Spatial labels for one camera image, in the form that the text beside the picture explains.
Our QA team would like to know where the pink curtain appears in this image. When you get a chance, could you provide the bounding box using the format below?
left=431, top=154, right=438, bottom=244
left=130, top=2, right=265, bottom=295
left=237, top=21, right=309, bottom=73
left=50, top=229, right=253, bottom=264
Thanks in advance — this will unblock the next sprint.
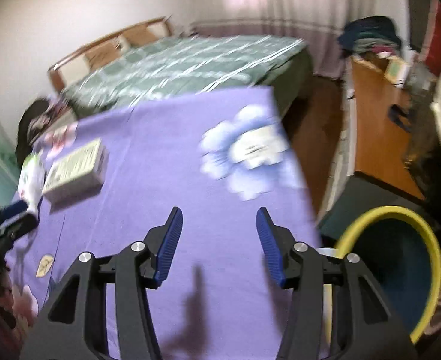
left=188, top=0, right=412, bottom=79

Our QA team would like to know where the pile of dark clothes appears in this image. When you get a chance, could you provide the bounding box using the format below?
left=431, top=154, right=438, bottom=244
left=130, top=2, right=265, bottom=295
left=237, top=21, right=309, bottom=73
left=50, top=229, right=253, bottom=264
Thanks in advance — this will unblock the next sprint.
left=337, top=16, right=403, bottom=59

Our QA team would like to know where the white green plastic bottle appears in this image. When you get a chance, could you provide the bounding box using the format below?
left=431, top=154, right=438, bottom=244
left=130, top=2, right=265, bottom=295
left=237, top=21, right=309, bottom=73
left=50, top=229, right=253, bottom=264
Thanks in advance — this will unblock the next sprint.
left=18, top=152, right=47, bottom=218

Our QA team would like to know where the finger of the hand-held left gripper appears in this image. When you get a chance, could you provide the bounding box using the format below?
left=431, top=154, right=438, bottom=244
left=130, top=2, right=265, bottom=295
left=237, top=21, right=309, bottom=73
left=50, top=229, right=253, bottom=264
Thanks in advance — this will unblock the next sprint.
left=0, top=199, right=28, bottom=221
left=3, top=213, right=39, bottom=240

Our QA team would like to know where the red hanging garment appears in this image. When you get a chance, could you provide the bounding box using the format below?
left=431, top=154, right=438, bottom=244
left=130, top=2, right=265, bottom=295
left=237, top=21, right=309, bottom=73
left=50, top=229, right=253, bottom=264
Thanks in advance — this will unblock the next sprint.
left=423, top=0, right=441, bottom=76

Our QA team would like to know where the black television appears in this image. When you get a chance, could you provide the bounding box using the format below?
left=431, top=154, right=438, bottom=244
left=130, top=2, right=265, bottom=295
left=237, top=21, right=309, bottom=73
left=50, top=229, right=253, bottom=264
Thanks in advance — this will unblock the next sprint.
left=406, top=0, right=437, bottom=51

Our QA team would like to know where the bed with green plaid cover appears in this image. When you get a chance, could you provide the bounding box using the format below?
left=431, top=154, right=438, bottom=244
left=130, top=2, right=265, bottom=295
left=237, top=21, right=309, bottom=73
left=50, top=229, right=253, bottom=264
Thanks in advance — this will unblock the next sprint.
left=48, top=17, right=315, bottom=121

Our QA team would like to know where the dark small cloth on desk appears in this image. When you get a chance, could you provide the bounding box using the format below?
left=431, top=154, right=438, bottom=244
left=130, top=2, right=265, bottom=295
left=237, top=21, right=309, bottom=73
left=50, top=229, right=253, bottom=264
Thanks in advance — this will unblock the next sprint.
left=389, top=105, right=412, bottom=132

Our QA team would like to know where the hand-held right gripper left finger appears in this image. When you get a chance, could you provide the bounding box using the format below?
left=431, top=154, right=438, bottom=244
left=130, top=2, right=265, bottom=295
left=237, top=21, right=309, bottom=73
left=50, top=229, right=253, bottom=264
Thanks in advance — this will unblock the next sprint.
left=20, top=206, right=184, bottom=360

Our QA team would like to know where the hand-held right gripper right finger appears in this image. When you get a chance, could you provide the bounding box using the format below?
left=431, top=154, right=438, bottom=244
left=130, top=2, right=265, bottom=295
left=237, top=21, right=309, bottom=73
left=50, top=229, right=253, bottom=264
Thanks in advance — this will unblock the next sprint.
left=256, top=206, right=418, bottom=360

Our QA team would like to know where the purple floral tablecloth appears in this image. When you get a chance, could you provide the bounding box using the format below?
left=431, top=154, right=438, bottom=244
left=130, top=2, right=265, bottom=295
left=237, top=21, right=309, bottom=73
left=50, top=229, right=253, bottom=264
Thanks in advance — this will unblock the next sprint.
left=3, top=86, right=322, bottom=360

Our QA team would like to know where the dark clothes heap on nightstand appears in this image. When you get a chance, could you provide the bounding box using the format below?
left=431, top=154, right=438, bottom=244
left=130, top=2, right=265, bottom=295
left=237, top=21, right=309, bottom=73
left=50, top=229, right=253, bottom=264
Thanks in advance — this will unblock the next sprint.
left=16, top=97, right=75, bottom=162

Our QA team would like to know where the yellow-rimmed dark bin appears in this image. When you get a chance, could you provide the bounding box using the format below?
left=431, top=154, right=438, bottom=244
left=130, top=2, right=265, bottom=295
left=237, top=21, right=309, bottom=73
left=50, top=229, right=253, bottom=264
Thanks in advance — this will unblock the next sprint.
left=318, top=205, right=441, bottom=346

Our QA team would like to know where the wooden headboard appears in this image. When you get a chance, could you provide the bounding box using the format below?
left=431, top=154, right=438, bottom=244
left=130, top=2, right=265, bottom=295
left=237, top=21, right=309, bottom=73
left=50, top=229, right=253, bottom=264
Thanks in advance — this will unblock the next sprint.
left=47, top=17, right=174, bottom=94

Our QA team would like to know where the wooden desk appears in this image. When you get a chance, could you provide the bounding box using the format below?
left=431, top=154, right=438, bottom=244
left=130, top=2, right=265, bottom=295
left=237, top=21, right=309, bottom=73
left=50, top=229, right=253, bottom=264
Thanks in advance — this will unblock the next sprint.
left=342, top=54, right=427, bottom=199

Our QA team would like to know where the green framed card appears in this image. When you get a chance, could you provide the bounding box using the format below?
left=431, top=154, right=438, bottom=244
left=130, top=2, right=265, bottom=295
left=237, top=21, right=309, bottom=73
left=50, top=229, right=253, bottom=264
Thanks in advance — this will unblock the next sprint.
left=383, top=58, right=410, bottom=83

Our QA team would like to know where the white green cardboard box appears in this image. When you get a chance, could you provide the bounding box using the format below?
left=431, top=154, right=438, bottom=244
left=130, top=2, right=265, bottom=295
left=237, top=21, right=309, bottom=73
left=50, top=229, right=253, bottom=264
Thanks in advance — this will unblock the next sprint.
left=40, top=138, right=110, bottom=205

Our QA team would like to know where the small flat white packet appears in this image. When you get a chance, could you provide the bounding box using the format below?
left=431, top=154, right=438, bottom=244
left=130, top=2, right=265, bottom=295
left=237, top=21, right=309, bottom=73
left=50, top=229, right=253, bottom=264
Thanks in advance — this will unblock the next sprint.
left=230, top=125, right=285, bottom=167

